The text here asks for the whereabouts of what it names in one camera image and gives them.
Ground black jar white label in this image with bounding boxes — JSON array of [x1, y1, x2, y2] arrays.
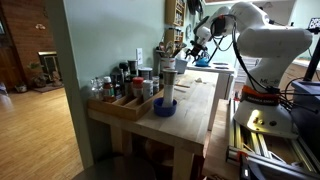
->
[[137, 67, 154, 81]]

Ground red-capped spice jar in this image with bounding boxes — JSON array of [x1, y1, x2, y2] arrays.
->
[[132, 76, 145, 99]]

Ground brown hearth rug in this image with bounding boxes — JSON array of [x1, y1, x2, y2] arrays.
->
[[31, 83, 65, 94]]

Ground round black stool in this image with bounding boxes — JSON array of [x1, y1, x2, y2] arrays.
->
[[71, 153, 158, 180]]

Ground aluminium rail frame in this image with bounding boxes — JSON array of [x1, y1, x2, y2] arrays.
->
[[225, 98, 320, 180]]

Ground hot sauce bottle white cap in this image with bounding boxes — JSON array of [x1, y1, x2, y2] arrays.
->
[[102, 76, 116, 103]]

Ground long wooden spatula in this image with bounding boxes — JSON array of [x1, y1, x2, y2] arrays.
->
[[174, 82, 191, 90]]

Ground dark glass bottle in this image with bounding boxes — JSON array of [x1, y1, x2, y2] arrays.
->
[[111, 71, 123, 100]]

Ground black tripod pole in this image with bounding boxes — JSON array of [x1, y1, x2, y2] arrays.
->
[[302, 28, 320, 83]]

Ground black white tag board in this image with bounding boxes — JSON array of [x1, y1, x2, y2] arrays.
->
[[307, 17, 320, 32]]

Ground metal ladle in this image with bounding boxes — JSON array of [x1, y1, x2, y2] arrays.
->
[[178, 42, 188, 54]]

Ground white crock red peppers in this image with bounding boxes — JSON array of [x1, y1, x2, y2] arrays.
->
[[159, 57, 177, 72]]

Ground blue kettle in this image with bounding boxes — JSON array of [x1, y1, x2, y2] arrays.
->
[[194, 55, 211, 68]]

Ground steel canister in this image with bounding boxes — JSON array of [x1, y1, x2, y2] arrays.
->
[[127, 59, 139, 76]]

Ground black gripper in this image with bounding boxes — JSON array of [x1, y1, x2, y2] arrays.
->
[[184, 41, 207, 64]]

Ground black pepper mill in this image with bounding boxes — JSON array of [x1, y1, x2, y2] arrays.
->
[[118, 61, 131, 80]]

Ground dark fireplace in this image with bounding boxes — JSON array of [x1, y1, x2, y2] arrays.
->
[[37, 50, 62, 83]]

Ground white wall outlet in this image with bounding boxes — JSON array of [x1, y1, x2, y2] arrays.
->
[[135, 47, 144, 66]]

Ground small wall ornament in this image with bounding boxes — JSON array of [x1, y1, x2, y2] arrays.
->
[[34, 22, 47, 31]]

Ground dark blue box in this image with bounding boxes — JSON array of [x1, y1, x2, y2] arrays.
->
[[290, 79, 320, 155]]

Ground small round pot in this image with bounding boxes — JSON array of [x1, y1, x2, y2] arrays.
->
[[13, 81, 29, 94]]

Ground wooden wall spice rack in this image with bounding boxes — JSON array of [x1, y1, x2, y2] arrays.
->
[[165, 28, 185, 46], [164, 0, 187, 28]]

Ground white plastic drawer unit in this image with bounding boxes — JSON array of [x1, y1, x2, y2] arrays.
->
[[234, 55, 263, 85]]

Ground hanging dark pans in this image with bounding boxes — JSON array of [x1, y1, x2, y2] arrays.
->
[[186, 0, 205, 22]]

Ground clear glass bottle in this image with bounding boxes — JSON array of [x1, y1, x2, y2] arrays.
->
[[90, 76, 104, 101]]

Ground grey-blue tissue box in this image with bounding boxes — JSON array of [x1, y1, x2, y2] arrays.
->
[[174, 50, 189, 75]]

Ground white spice shaker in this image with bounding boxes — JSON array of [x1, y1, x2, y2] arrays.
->
[[142, 79, 155, 102]]

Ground small blue bowl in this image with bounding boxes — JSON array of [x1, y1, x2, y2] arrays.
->
[[152, 97, 179, 118]]

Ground white grinder steel cap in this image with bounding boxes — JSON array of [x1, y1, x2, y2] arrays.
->
[[161, 68, 179, 109]]

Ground potted green plant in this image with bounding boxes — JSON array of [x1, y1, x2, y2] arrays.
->
[[26, 61, 49, 89]]

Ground wooden condiment tray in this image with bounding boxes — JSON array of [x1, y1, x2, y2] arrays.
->
[[87, 88, 165, 122]]

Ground wooden spoon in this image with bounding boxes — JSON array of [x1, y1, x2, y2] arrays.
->
[[158, 41, 166, 59]]

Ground wooden butcher block table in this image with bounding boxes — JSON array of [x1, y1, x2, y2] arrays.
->
[[87, 69, 221, 180]]

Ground small jar dark lid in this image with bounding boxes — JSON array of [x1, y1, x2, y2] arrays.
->
[[151, 75, 161, 96]]

